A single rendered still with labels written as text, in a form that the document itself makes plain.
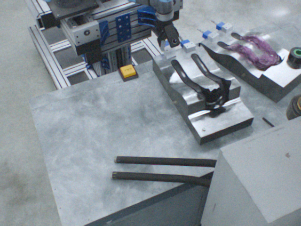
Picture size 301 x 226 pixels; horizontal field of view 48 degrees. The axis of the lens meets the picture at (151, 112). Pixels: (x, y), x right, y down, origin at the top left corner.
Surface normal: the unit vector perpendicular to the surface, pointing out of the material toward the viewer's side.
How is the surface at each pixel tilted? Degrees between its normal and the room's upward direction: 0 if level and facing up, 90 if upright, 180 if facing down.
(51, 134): 0
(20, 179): 0
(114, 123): 0
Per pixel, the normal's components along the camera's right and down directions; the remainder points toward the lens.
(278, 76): -0.02, -0.62
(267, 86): -0.76, 0.52
